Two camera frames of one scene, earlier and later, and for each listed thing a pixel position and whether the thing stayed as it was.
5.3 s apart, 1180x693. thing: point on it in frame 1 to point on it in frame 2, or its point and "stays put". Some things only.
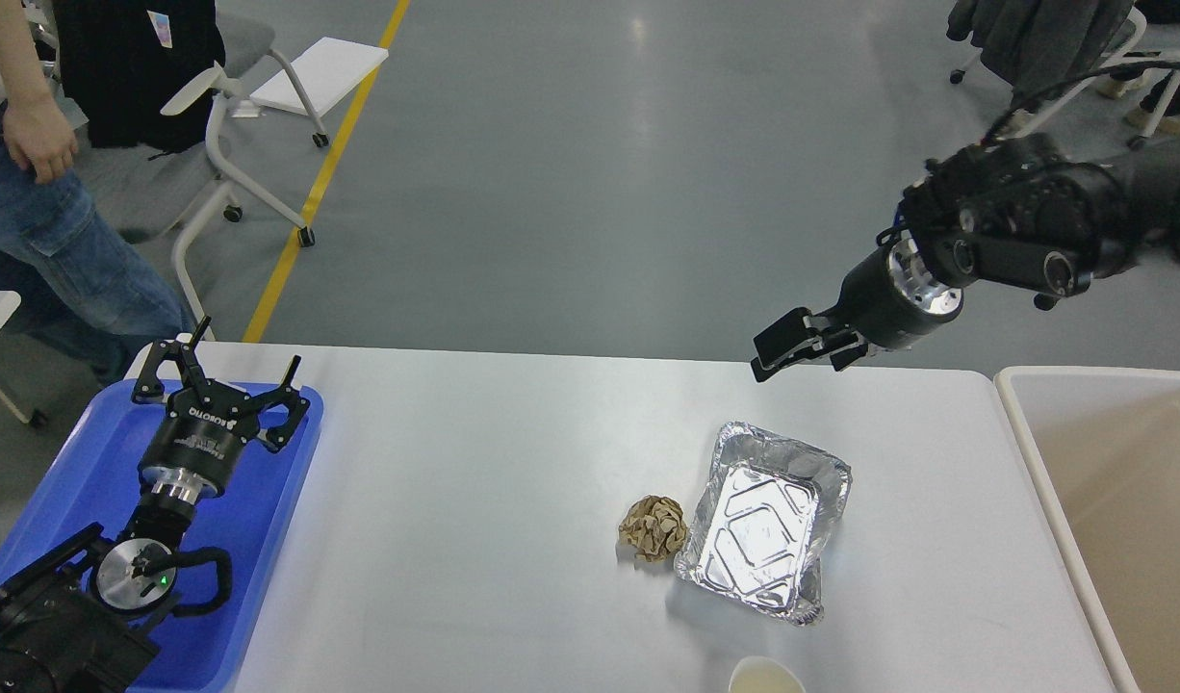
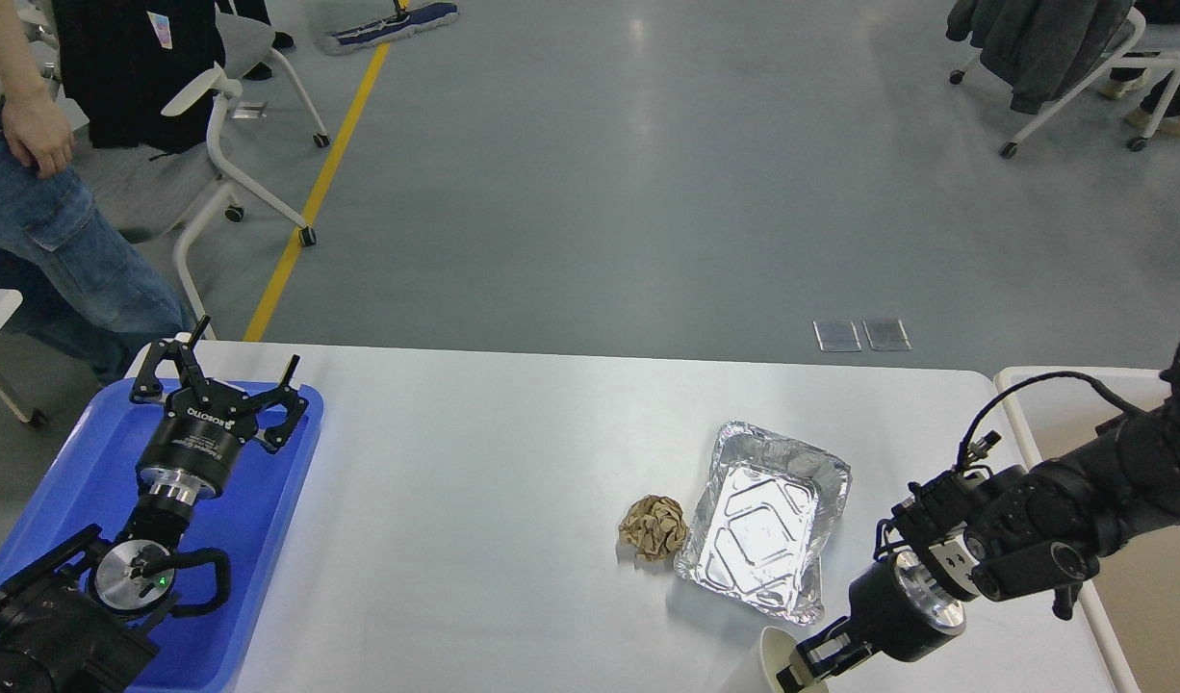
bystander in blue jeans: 36,233 stays put
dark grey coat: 1038,45 stays put
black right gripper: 889,300 to 903,604
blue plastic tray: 90,476 stays put
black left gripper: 201,437 stays put
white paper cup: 763,675 to 776,646
